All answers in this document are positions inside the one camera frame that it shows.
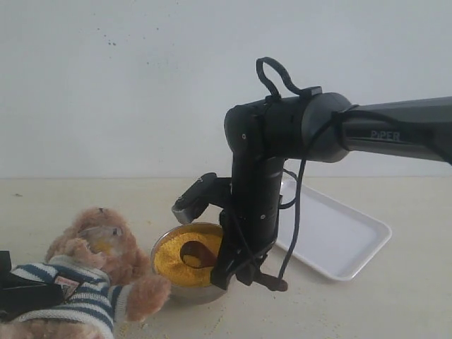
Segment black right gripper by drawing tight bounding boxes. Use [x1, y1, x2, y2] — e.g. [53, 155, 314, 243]
[210, 208, 278, 290]

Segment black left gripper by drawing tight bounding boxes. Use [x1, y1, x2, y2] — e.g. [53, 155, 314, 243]
[1, 250, 64, 314]

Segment dark brown wooden spoon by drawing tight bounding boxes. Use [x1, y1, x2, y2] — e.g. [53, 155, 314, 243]
[179, 241, 288, 292]

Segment yellow millet grains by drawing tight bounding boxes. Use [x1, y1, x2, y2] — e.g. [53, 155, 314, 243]
[154, 232, 222, 287]

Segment beige teddy bear striped sweater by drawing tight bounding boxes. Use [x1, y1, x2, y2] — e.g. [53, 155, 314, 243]
[1, 208, 171, 338]

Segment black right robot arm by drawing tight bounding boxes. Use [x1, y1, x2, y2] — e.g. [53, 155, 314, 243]
[210, 93, 451, 289]

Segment steel bowl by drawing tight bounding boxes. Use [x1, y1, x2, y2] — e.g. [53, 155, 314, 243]
[150, 222, 226, 305]

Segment white rectangular plastic tray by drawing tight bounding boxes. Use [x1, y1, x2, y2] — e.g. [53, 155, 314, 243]
[292, 186, 392, 281]

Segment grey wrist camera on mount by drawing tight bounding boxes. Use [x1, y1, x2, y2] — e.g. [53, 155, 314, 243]
[172, 172, 232, 225]

